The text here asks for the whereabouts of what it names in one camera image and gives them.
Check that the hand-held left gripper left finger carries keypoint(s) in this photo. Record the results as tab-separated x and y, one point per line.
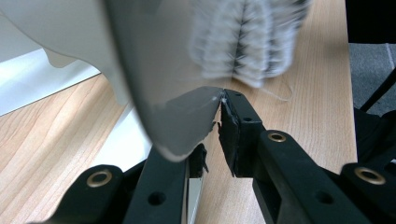
162	193

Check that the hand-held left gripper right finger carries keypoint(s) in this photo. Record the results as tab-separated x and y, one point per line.
280	168

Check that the expandable metal bookend rack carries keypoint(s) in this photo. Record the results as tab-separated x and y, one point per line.
155	77

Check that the white black striped cloth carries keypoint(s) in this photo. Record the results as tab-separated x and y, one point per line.
246	43

